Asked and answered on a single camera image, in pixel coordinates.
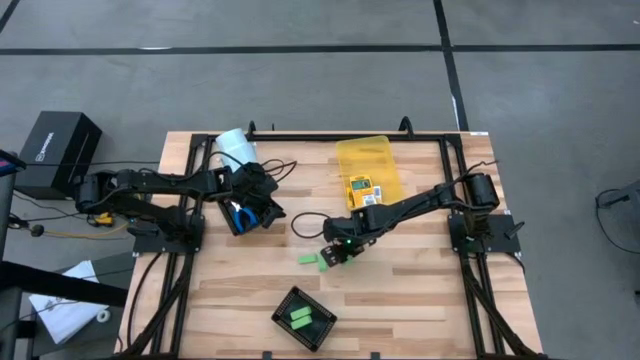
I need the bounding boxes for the black computer monitor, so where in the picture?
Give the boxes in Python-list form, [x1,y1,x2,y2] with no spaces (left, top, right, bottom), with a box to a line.
[0,148,28,178]

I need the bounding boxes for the blue-handled pliers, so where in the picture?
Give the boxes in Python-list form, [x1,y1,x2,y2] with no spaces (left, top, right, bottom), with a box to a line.
[238,203,262,232]
[227,200,254,235]

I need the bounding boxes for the white paper sheet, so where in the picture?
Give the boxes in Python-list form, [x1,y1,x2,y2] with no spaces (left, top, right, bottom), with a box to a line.
[28,259,112,346]

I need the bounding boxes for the yellow translucent plastic bin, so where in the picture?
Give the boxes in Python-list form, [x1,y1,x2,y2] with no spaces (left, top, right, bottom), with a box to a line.
[334,134,407,212]

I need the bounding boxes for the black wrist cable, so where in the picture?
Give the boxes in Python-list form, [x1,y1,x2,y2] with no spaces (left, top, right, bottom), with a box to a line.
[290,210,334,241]
[258,158,299,185]

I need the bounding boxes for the black rig post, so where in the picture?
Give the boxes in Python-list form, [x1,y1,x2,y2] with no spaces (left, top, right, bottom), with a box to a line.
[0,259,129,308]

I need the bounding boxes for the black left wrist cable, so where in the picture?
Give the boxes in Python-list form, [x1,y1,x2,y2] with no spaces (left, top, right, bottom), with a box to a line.
[258,158,299,185]

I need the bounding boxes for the black slotted plastic basket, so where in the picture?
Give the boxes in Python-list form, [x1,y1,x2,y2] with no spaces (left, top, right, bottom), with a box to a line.
[270,285,339,354]
[219,191,288,238]

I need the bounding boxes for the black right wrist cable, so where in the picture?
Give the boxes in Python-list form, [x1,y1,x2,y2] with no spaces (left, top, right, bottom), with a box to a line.
[290,210,334,241]

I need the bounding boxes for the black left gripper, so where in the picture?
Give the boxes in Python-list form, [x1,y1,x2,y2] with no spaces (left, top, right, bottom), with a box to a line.
[230,163,282,214]

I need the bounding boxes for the black cardboard box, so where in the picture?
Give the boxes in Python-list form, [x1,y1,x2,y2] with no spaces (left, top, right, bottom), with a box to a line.
[13,110,104,202]

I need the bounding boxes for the yellow cable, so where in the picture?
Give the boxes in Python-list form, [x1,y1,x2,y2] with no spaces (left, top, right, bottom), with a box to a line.
[43,209,132,240]

